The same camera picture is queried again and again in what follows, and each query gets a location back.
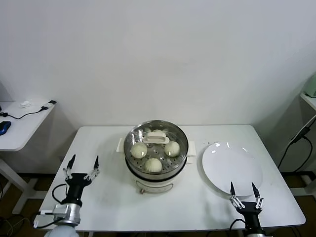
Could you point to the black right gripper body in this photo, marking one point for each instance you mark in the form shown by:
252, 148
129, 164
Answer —
251, 212

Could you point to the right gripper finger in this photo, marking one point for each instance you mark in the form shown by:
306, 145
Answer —
258, 201
234, 197

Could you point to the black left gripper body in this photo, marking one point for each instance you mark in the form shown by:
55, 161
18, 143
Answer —
76, 182

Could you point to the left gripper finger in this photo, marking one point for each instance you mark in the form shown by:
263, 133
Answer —
71, 162
95, 168

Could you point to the white steamed baozi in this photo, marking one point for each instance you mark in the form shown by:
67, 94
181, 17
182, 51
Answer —
138, 151
158, 131
172, 148
153, 166

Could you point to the glass pot lid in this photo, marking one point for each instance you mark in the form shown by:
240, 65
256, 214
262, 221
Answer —
156, 138

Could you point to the stainless steel steamer basket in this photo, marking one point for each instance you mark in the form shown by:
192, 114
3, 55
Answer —
131, 168

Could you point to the white round plate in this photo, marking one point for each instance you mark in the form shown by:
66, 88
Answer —
229, 168

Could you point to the white side desk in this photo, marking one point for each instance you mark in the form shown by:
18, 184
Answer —
24, 133

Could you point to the white electric cooker pot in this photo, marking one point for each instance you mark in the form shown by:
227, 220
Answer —
153, 185

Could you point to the white black adapter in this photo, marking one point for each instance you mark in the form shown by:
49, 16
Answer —
52, 102

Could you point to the white crumpled tissue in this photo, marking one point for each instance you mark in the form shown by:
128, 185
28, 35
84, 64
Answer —
26, 103

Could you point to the blue computer mouse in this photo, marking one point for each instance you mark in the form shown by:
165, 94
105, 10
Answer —
5, 127

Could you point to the pale green appliance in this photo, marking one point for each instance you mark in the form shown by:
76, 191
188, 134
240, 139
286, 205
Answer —
311, 86

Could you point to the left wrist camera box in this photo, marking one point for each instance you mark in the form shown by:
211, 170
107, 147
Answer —
60, 211

